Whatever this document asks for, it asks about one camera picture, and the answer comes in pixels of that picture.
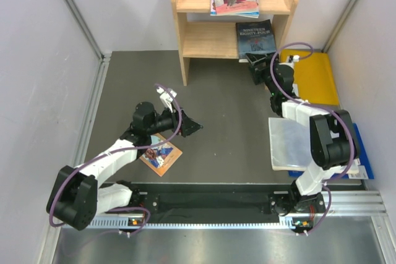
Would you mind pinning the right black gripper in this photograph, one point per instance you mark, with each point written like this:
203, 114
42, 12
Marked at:
258, 60

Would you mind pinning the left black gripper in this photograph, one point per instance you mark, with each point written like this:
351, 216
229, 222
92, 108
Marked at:
189, 126

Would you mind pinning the dark Nineteen Eighty-Four book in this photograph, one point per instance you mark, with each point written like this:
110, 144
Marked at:
254, 38

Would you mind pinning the orange Othello picture book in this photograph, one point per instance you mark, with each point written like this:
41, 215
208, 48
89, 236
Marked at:
161, 157

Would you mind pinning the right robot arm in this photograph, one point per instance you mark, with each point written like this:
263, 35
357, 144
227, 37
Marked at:
305, 191

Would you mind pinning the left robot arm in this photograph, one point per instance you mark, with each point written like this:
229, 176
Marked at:
99, 168

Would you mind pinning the yellow file folder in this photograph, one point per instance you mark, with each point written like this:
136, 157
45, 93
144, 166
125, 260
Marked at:
314, 80

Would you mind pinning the wooden two-tier shelf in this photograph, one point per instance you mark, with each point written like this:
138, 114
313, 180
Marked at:
218, 39

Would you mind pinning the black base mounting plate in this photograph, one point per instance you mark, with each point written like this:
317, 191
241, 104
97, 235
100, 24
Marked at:
214, 203

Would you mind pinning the clear plastic file folder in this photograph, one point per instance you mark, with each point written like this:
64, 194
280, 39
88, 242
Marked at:
287, 143

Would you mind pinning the blue file folder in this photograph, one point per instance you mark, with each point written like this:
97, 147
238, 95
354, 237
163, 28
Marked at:
364, 167

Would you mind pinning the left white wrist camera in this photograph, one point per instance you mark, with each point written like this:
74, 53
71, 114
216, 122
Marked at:
165, 97

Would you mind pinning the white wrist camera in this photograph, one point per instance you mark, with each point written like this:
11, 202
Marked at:
292, 60
165, 97

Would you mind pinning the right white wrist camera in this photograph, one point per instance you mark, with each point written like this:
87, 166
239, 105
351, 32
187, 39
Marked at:
292, 60

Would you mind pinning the aluminium front rail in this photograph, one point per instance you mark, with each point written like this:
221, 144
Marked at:
337, 203

